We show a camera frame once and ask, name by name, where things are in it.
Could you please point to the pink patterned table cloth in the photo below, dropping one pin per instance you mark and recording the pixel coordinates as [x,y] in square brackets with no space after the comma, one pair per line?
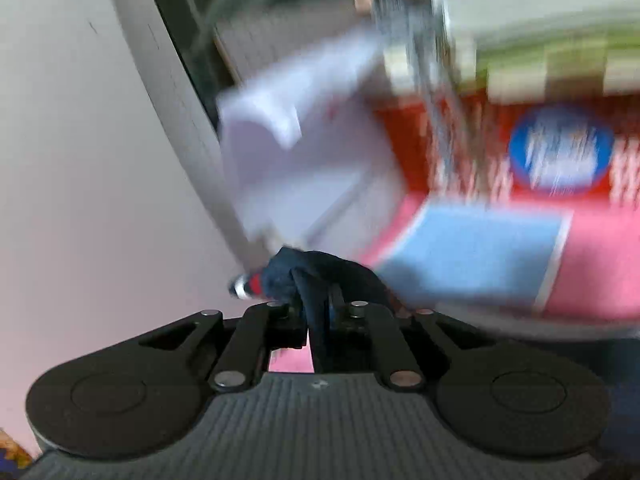
[595,296]

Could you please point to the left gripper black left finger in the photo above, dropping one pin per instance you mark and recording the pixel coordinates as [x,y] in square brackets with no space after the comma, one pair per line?
[262,329]

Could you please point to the blue notebook on table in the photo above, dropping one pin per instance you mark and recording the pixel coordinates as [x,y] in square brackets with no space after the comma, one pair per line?
[471,252]

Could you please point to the stack of papers and books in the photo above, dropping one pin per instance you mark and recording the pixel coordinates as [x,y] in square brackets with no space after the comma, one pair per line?
[514,51]

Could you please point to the red plastic crate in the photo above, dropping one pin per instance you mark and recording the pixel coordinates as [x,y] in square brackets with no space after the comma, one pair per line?
[586,150]

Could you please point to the white and navy jacket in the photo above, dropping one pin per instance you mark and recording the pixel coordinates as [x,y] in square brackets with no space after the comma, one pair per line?
[320,283]

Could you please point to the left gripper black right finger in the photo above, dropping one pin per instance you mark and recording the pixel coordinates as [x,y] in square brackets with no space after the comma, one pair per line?
[380,344]

